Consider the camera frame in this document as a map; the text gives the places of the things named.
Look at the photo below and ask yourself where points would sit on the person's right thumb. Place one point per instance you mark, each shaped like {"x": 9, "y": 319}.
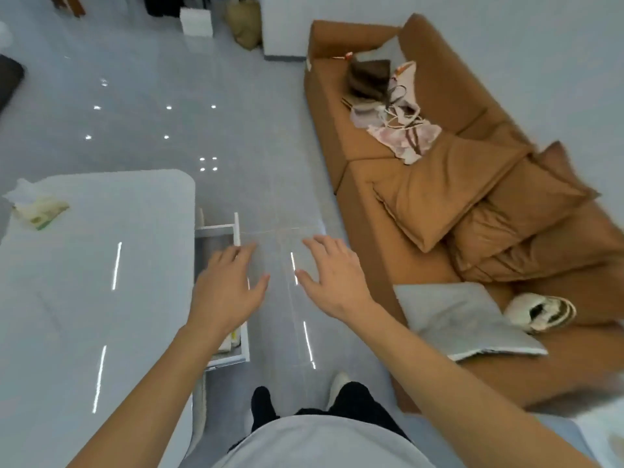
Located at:
{"x": 307, "y": 282}

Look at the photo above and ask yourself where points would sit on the person's left forearm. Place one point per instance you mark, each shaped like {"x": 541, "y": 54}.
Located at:
{"x": 146, "y": 399}

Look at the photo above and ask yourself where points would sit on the white cabinet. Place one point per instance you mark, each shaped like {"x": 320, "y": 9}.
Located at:
{"x": 285, "y": 24}

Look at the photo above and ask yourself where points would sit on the white glossy table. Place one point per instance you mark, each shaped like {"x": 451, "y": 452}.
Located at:
{"x": 73, "y": 297}

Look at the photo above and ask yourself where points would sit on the paper item in drawer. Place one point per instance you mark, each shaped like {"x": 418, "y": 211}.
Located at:
{"x": 230, "y": 340}

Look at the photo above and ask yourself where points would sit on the black mat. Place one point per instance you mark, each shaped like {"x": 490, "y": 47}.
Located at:
{"x": 9, "y": 77}

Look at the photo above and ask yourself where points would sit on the person's right hand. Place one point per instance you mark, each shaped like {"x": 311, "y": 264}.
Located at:
{"x": 341, "y": 287}

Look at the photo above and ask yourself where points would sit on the wooden chair leg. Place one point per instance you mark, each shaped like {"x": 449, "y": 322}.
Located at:
{"x": 68, "y": 2}

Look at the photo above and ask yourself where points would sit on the dark brown folded cloth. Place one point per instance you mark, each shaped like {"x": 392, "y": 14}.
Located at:
{"x": 368, "y": 77}

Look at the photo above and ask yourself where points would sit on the white open drawer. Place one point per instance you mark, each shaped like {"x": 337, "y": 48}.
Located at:
{"x": 214, "y": 238}

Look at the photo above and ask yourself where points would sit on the person's black trousers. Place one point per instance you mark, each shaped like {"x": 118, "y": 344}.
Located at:
{"x": 358, "y": 402}

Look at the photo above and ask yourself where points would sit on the green and white tissue packet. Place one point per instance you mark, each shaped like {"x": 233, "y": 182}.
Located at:
{"x": 41, "y": 211}

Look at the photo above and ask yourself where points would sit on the flat brown cushion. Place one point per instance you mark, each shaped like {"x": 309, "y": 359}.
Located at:
{"x": 438, "y": 194}

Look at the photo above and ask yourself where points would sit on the tan woven bag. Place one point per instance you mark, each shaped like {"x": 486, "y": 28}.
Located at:
{"x": 243, "y": 24}

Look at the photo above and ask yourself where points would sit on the person's right forearm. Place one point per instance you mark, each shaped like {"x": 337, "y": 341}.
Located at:
{"x": 453, "y": 389}

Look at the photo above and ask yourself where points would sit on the black hanging clothes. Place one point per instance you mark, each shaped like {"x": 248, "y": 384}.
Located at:
{"x": 163, "y": 4}

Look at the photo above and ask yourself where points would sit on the person's left hand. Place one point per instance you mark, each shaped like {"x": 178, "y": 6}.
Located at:
{"x": 222, "y": 294}

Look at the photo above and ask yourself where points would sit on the grey cushion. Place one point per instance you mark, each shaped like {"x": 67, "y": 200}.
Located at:
{"x": 453, "y": 316}

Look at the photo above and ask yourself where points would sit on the plump brown cushion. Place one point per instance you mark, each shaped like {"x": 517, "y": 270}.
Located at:
{"x": 536, "y": 190}

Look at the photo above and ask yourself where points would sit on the person's white slipper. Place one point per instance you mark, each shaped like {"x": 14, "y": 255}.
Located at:
{"x": 338, "y": 385}

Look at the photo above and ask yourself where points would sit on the white box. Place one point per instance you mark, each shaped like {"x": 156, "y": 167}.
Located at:
{"x": 196, "y": 23}

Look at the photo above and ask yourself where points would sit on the person's left thumb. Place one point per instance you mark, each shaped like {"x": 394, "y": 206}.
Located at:
{"x": 258, "y": 289}

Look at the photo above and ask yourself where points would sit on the person's grey shirt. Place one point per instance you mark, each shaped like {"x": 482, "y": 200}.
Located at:
{"x": 317, "y": 445}

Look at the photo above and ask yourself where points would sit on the brown fabric sofa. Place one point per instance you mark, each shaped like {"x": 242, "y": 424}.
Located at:
{"x": 438, "y": 87}

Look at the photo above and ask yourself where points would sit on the floral patterned cloth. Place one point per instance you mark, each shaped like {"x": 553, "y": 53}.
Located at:
{"x": 407, "y": 136}

